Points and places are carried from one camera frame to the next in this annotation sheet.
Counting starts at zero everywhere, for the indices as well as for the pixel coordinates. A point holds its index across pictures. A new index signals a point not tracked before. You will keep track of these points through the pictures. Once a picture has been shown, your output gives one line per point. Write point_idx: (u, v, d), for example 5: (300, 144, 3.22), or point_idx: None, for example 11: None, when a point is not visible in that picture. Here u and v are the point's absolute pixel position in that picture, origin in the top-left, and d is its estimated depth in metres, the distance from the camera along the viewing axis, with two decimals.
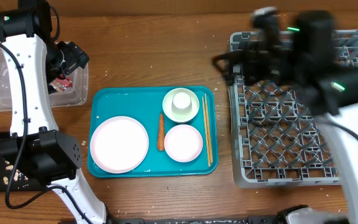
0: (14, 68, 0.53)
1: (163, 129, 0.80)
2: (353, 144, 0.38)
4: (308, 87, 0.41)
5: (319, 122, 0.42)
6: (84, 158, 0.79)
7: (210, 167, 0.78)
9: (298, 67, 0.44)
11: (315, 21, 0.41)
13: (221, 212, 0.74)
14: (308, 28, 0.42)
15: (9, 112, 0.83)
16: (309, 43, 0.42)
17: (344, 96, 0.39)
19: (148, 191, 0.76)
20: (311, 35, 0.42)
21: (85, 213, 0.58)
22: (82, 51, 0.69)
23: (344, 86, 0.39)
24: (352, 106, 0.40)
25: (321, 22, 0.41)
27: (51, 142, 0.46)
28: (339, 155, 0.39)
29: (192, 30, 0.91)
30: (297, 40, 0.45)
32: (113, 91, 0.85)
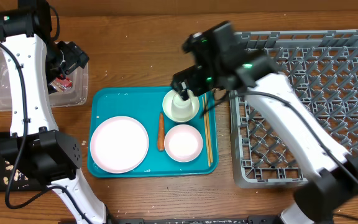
0: (14, 67, 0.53)
1: (163, 129, 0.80)
2: (276, 104, 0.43)
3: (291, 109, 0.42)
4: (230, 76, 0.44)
5: (247, 98, 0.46)
6: (84, 158, 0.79)
7: (210, 167, 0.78)
9: (218, 70, 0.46)
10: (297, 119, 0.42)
11: (215, 27, 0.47)
13: (221, 212, 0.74)
14: (212, 36, 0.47)
15: (9, 112, 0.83)
16: (217, 43, 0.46)
17: (253, 71, 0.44)
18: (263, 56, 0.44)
19: (148, 191, 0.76)
20: (216, 39, 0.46)
21: (85, 213, 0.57)
22: (81, 51, 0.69)
23: (252, 64, 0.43)
24: (266, 76, 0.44)
25: (219, 27, 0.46)
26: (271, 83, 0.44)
27: (51, 142, 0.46)
28: (270, 117, 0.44)
29: (192, 30, 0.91)
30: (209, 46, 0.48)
32: (113, 91, 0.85)
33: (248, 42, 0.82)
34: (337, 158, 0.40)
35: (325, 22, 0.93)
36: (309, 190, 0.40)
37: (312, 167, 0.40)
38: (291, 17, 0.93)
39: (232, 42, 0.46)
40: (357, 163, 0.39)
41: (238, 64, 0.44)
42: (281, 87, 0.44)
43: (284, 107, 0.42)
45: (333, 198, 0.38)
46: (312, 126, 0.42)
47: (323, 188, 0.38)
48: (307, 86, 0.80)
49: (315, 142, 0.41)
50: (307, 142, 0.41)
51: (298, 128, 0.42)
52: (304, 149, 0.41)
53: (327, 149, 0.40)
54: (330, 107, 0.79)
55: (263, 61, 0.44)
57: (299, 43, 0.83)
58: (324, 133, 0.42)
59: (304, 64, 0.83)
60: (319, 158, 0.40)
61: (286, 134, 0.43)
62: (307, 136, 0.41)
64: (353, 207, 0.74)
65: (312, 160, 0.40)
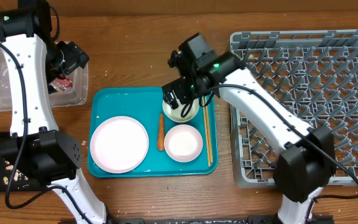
0: (14, 67, 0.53)
1: (163, 129, 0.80)
2: (244, 94, 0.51)
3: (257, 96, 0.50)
4: (204, 78, 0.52)
5: (220, 93, 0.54)
6: (84, 158, 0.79)
7: (210, 167, 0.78)
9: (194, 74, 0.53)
10: (262, 104, 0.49)
11: (187, 39, 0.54)
13: (221, 212, 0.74)
14: (185, 46, 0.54)
15: (9, 112, 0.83)
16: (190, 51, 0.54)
17: (222, 71, 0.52)
18: (229, 57, 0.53)
19: (148, 191, 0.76)
20: (189, 48, 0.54)
21: (85, 213, 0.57)
22: (81, 51, 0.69)
23: (220, 65, 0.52)
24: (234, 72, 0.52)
25: (190, 39, 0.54)
26: (238, 76, 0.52)
27: (51, 142, 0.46)
28: (242, 107, 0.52)
29: (192, 30, 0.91)
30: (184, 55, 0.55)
32: (113, 91, 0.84)
33: (248, 42, 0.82)
34: (301, 132, 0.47)
35: (325, 22, 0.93)
36: (281, 167, 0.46)
37: (279, 142, 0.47)
38: (291, 17, 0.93)
39: (202, 49, 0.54)
40: (316, 134, 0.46)
41: (209, 66, 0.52)
42: (247, 78, 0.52)
43: (250, 95, 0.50)
45: (299, 168, 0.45)
46: (276, 107, 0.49)
47: (289, 160, 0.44)
48: (307, 86, 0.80)
49: (279, 121, 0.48)
50: (273, 122, 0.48)
51: (263, 111, 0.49)
52: (271, 128, 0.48)
53: (291, 125, 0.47)
54: (330, 107, 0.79)
55: (230, 63, 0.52)
57: (299, 43, 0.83)
58: (288, 113, 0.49)
59: (304, 64, 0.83)
60: (285, 134, 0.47)
61: (256, 119, 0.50)
62: (273, 117, 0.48)
64: (353, 207, 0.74)
65: (278, 137, 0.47)
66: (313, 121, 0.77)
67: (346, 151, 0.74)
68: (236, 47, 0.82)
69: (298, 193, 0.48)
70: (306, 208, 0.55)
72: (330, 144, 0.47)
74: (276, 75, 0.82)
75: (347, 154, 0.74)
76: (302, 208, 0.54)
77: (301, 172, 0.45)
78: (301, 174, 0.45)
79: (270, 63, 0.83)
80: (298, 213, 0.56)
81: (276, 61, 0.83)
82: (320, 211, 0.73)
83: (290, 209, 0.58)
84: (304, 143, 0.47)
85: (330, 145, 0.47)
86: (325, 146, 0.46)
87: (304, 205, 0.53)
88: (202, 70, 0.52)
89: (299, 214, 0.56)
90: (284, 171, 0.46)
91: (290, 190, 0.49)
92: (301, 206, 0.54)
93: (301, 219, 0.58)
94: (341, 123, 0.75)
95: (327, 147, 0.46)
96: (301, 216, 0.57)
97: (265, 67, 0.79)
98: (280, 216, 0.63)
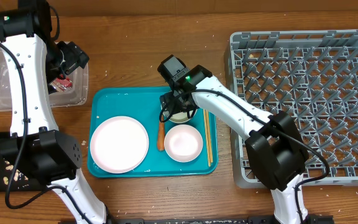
0: (14, 67, 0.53)
1: (163, 129, 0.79)
2: (212, 98, 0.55)
3: (222, 97, 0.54)
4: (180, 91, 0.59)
5: (194, 99, 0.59)
6: (84, 158, 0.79)
7: (210, 167, 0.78)
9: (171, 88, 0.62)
10: (228, 104, 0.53)
11: (164, 61, 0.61)
13: (222, 213, 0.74)
14: (163, 68, 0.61)
15: (9, 112, 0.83)
16: (165, 72, 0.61)
17: (194, 83, 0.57)
18: (199, 70, 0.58)
19: (148, 191, 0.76)
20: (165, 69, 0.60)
21: (85, 213, 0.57)
22: (82, 51, 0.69)
23: (190, 78, 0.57)
24: (206, 79, 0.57)
25: (166, 61, 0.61)
26: (204, 81, 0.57)
27: (51, 142, 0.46)
28: (214, 109, 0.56)
29: (192, 30, 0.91)
30: (163, 76, 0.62)
32: (113, 91, 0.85)
33: (248, 42, 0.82)
34: (263, 120, 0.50)
35: (325, 22, 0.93)
36: (251, 155, 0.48)
37: (245, 131, 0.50)
38: (291, 17, 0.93)
39: (177, 67, 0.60)
40: (278, 119, 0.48)
41: (182, 79, 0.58)
42: (214, 84, 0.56)
43: (218, 97, 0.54)
45: (267, 152, 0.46)
46: (240, 102, 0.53)
47: (254, 145, 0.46)
48: (307, 86, 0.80)
49: (243, 113, 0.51)
50: (238, 115, 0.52)
51: (230, 108, 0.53)
52: (237, 121, 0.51)
53: (253, 115, 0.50)
54: (330, 107, 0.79)
55: (199, 74, 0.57)
57: (299, 43, 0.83)
58: (252, 106, 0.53)
59: (304, 64, 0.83)
60: (250, 124, 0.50)
61: (225, 116, 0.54)
62: (237, 112, 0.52)
64: (353, 208, 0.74)
65: (244, 127, 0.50)
66: (314, 121, 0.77)
67: (345, 151, 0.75)
68: (236, 47, 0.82)
69: (273, 179, 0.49)
70: (293, 200, 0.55)
72: (294, 129, 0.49)
74: (276, 75, 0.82)
75: (347, 154, 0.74)
76: (288, 200, 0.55)
77: (270, 157, 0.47)
78: (270, 159, 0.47)
79: (270, 63, 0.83)
80: (287, 206, 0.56)
81: (276, 61, 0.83)
82: (320, 211, 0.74)
83: (281, 203, 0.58)
84: (269, 130, 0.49)
85: (294, 129, 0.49)
86: (288, 130, 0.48)
87: (289, 196, 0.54)
88: (176, 84, 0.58)
89: (289, 207, 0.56)
90: (254, 158, 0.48)
91: (266, 178, 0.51)
92: (286, 198, 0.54)
93: (294, 213, 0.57)
94: (341, 123, 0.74)
95: (291, 131, 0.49)
96: (293, 211, 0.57)
97: (265, 67, 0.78)
98: (277, 214, 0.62)
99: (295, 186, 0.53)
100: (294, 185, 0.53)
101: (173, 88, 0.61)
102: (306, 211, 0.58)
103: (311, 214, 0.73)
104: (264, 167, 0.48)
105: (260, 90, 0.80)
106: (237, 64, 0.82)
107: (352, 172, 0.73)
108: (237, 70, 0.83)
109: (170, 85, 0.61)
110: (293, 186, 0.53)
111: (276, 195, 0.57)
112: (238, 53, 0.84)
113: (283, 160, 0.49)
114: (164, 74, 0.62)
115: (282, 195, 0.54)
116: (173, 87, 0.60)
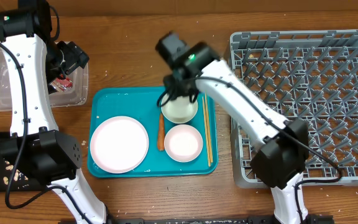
0: (14, 67, 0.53)
1: (163, 129, 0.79)
2: (223, 89, 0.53)
3: (234, 91, 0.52)
4: (181, 69, 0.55)
5: (199, 86, 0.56)
6: (84, 158, 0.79)
7: (210, 167, 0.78)
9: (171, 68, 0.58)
10: (241, 100, 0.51)
11: (163, 39, 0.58)
13: (222, 213, 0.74)
14: (161, 46, 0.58)
15: (9, 112, 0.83)
16: (165, 51, 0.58)
17: (199, 61, 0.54)
18: (203, 47, 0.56)
19: (148, 191, 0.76)
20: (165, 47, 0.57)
21: (85, 213, 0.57)
22: (82, 51, 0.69)
23: (196, 56, 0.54)
24: (213, 63, 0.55)
25: (165, 40, 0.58)
26: (215, 70, 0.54)
27: (51, 142, 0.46)
28: (221, 100, 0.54)
29: (192, 30, 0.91)
30: (162, 55, 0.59)
32: (113, 91, 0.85)
33: (248, 42, 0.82)
34: (278, 125, 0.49)
35: (325, 22, 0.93)
36: (258, 157, 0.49)
37: (258, 136, 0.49)
38: (291, 17, 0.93)
39: (177, 46, 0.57)
40: (292, 126, 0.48)
41: (184, 57, 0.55)
42: (224, 71, 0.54)
43: (228, 88, 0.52)
45: (276, 157, 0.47)
46: (253, 101, 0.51)
47: (268, 154, 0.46)
48: (307, 86, 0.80)
49: (257, 114, 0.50)
50: (251, 116, 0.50)
51: (243, 106, 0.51)
52: (249, 122, 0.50)
53: (268, 119, 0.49)
54: (330, 107, 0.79)
55: (203, 52, 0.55)
57: (300, 43, 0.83)
58: (266, 106, 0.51)
59: (304, 64, 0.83)
60: (263, 128, 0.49)
61: (235, 112, 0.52)
62: (250, 111, 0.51)
64: (353, 208, 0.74)
65: (257, 130, 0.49)
66: (314, 121, 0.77)
67: (346, 151, 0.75)
68: (236, 47, 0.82)
69: (275, 179, 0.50)
70: (293, 198, 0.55)
72: (305, 135, 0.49)
74: (276, 75, 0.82)
75: (347, 154, 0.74)
76: (288, 198, 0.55)
77: (278, 161, 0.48)
78: (277, 163, 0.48)
79: (270, 63, 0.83)
80: (287, 205, 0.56)
81: (276, 61, 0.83)
82: (320, 211, 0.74)
83: (281, 203, 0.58)
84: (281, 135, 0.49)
85: (305, 135, 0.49)
86: (299, 137, 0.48)
87: (289, 195, 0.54)
88: (178, 62, 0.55)
89: (289, 206, 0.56)
90: (261, 162, 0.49)
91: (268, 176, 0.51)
92: (286, 196, 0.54)
93: (294, 213, 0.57)
94: (341, 123, 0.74)
95: (302, 137, 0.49)
96: (293, 210, 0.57)
97: (265, 67, 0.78)
98: (277, 214, 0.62)
99: (295, 185, 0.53)
100: (294, 183, 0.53)
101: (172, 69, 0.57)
102: (306, 211, 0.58)
103: (311, 214, 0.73)
104: (271, 170, 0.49)
105: (260, 90, 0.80)
106: (237, 64, 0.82)
107: (352, 172, 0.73)
108: (237, 70, 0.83)
109: (169, 64, 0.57)
110: (293, 185, 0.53)
111: (276, 194, 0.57)
112: (238, 53, 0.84)
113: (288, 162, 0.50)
114: (163, 55, 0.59)
115: (282, 193, 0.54)
116: (173, 66, 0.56)
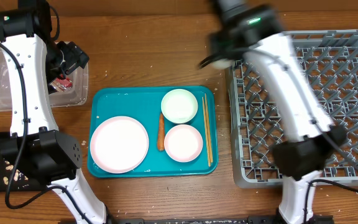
0: (14, 67, 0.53)
1: (163, 129, 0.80)
2: (277, 69, 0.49)
3: (289, 74, 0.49)
4: (233, 28, 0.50)
5: (247, 58, 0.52)
6: (84, 158, 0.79)
7: (210, 167, 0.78)
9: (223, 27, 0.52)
10: (294, 89, 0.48)
11: None
13: (222, 212, 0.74)
14: (217, 3, 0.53)
15: (9, 112, 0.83)
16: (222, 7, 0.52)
17: (260, 27, 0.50)
18: (268, 10, 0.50)
19: (148, 191, 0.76)
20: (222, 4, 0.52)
21: (85, 213, 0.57)
22: (82, 51, 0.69)
23: (260, 19, 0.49)
24: (275, 36, 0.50)
25: None
26: (276, 46, 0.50)
27: (51, 142, 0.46)
28: (269, 81, 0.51)
29: (192, 30, 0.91)
30: (216, 12, 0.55)
32: (113, 91, 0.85)
33: None
34: (322, 127, 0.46)
35: (325, 22, 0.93)
36: (289, 149, 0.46)
37: (298, 132, 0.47)
38: (291, 17, 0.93)
39: (235, 2, 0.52)
40: (335, 132, 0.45)
41: (242, 18, 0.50)
42: (283, 51, 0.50)
43: (284, 71, 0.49)
45: (308, 157, 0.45)
46: (306, 95, 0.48)
47: (302, 154, 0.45)
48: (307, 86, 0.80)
49: (305, 110, 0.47)
50: (298, 109, 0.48)
51: (293, 96, 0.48)
52: (293, 116, 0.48)
53: (314, 118, 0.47)
54: (330, 107, 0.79)
55: (263, 16, 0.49)
57: (299, 43, 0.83)
58: (317, 104, 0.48)
59: (304, 64, 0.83)
60: (306, 126, 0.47)
61: (281, 99, 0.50)
62: (299, 104, 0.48)
64: (353, 208, 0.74)
65: (299, 126, 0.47)
66: None
67: (346, 151, 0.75)
68: None
69: (296, 172, 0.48)
70: (303, 195, 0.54)
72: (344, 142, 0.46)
74: None
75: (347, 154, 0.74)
76: (299, 193, 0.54)
77: (308, 159, 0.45)
78: (306, 161, 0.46)
79: None
80: (296, 201, 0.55)
81: None
82: (321, 211, 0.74)
83: (289, 197, 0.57)
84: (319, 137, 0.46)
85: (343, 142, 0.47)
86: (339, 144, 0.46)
87: (300, 190, 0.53)
88: (232, 21, 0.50)
89: (297, 203, 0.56)
90: (289, 155, 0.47)
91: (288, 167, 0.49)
92: (297, 190, 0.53)
93: (299, 211, 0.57)
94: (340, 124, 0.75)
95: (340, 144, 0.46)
96: (299, 208, 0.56)
97: None
98: (281, 208, 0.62)
99: (309, 182, 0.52)
100: (309, 180, 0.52)
101: (223, 27, 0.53)
102: (312, 213, 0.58)
103: None
104: (296, 167, 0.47)
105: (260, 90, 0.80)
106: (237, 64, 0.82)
107: (352, 172, 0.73)
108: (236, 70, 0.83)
109: (222, 22, 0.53)
110: (307, 182, 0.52)
111: (288, 186, 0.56)
112: None
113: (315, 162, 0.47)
114: (216, 11, 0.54)
115: (294, 186, 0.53)
116: (226, 25, 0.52)
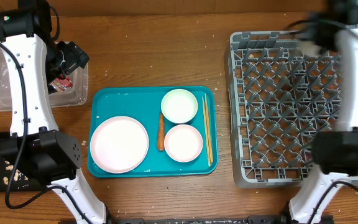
0: (14, 67, 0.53)
1: (163, 129, 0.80)
2: None
3: None
4: (340, 4, 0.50)
5: (338, 40, 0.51)
6: (84, 158, 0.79)
7: (210, 167, 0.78)
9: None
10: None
11: None
13: (222, 213, 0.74)
14: None
15: (9, 112, 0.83)
16: None
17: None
18: None
19: (148, 191, 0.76)
20: None
21: (85, 213, 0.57)
22: (81, 51, 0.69)
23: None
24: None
25: None
26: None
27: (51, 142, 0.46)
28: (345, 66, 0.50)
29: (192, 30, 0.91)
30: None
32: (113, 91, 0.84)
33: (248, 42, 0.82)
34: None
35: None
36: (333, 135, 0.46)
37: (350, 121, 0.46)
38: (292, 17, 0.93)
39: None
40: None
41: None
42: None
43: None
45: (350, 147, 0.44)
46: None
47: (345, 141, 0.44)
48: (307, 86, 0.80)
49: None
50: None
51: None
52: (355, 106, 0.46)
53: None
54: (330, 107, 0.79)
55: None
57: None
58: None
59: (304, 64, 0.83)
60: None
61: (350, 86, 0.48)
62: None
64: (353, 208, 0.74)
65: (355, 116, 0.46)
66: (314, 121, 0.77)
67: None
68: (236, 47, 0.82)
69: (326, 162, 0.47)
70: (321, 193, 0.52)
72: None
74: (276, 75, 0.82)
75: None
76: (318, 190, 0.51)
77: (347, 150, 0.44)
78: (345, 152, 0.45)
79: (270, 63, 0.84)
80: (311, 197, 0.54)
81: (276, 61, 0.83)
82: None
83: (306, 191, 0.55)
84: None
85: None
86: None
87: (321, 186, 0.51)
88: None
89: (311, 200, 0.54)
90: (329, 141, 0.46)
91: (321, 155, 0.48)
92: (317, 186, 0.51)
93: (309, 210, 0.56)
94: None
95: None
96: (311, 206, 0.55)
97: (265, 67, 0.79)
98: (293, 201, 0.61)
99: (334, 182, 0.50)
100: (334, 179, 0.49)
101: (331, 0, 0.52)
102: (319, 217, 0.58)
103: None
104: (330, 155, 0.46)
105: (260, 90, 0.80)
106: (237, 64, 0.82)
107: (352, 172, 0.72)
108: (237, 70, 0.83)
109: None
110: (332, 180, 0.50)
111: (309, 182, 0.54)
112: (238, 53, 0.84)
113: (352, 159, 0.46)
114: None
115: (317, 180, 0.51)
116: None
